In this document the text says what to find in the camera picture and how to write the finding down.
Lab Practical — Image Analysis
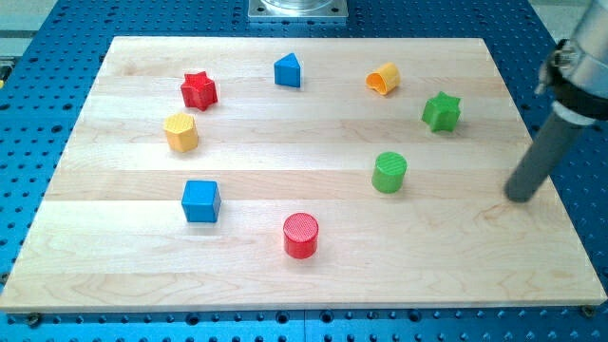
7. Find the yellow heart block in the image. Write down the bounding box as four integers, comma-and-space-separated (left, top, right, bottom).
365, 62, 401, 96

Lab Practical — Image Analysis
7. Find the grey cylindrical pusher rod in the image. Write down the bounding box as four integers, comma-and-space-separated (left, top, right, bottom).
503, 112, 583, 202

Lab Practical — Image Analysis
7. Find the green cylinder block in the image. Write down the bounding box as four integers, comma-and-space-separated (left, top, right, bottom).
371, 151, 408, 194

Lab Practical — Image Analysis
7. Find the red star block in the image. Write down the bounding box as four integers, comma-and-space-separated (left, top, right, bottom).
180, 71, 219, 111

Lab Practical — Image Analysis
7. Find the blue triangle block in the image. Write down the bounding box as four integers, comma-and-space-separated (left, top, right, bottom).
274, 53, 301, 88

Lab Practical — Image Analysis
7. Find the green star block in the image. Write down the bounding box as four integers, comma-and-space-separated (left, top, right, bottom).
422, 91, 461, 132

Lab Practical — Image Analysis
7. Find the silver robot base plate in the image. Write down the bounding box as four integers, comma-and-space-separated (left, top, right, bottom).
247, 0, 349, 21

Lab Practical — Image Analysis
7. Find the yellow hexagon block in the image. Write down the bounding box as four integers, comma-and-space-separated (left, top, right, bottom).
163, 113, 199, 152

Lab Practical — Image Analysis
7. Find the red cylinder block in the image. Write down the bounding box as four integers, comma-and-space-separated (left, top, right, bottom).
283, 213, 319, 259

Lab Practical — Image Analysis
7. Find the blue perforated metal table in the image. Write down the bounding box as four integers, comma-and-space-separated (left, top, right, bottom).
1, 1, 607, 341

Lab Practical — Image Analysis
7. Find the light wooden board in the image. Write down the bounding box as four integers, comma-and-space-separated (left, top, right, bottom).
1, 37, 607, 314

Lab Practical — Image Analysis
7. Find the blue cube block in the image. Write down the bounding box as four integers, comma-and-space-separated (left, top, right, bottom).
181, 180, 221, 223

